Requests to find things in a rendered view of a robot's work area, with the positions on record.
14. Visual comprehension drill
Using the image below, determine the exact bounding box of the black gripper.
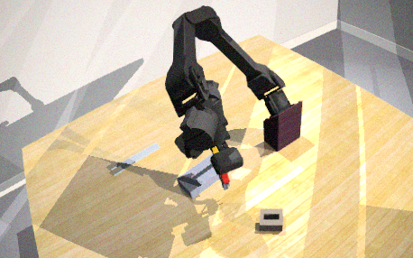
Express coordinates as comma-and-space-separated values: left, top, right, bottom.
210, 115, 244, 175

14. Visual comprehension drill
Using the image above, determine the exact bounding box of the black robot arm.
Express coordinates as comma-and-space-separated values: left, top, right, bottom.
165, 5, 294, 160

